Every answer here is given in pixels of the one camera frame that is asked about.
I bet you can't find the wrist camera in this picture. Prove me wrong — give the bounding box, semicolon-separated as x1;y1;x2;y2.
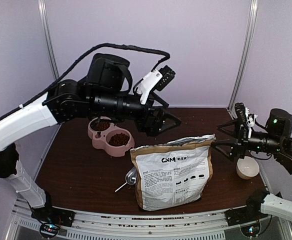
155;65;176;91
234;102;246;124

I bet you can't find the right aluminium frame post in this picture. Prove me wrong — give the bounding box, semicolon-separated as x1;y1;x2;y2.
227;0;258;115

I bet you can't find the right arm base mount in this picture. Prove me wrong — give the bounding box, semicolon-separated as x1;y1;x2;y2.
224;189;270;238

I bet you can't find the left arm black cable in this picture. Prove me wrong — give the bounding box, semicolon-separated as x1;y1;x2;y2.
0;42;171;128

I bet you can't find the aluminium frame post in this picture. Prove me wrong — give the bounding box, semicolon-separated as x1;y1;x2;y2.
38;0;59;79
227;0;258;115

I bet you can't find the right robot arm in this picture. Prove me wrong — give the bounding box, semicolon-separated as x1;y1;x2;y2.
211;102;292;222

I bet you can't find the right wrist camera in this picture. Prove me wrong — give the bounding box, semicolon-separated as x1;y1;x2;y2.
234;102;246;124

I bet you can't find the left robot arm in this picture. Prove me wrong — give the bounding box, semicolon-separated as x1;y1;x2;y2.
0;53;181;222

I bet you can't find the steel bowl insert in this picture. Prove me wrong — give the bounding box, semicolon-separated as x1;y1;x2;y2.
89;118;110;132

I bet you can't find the pet food bag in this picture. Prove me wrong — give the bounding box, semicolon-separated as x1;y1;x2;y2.
130;134;215;211

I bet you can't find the metal scoop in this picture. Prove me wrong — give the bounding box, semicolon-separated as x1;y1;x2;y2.
115;167;137;192

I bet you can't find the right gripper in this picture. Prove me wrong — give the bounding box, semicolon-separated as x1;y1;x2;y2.
210;117;282;162

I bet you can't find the brown pet food kibble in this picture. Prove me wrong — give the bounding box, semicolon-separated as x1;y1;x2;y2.
107;132;130;147

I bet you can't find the pink double pet feeder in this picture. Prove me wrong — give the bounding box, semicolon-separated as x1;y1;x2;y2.
88;116;135;157

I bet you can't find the beige ceramic bowl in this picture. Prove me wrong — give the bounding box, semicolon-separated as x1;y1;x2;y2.
236;156;259;180

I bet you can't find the left aluminium frame post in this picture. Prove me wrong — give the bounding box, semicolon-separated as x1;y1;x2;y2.
38;0;59;79

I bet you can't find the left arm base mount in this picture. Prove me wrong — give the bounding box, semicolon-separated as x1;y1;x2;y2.
30;189;75;237

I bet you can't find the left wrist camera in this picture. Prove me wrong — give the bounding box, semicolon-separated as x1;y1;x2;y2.
155;65;176;91

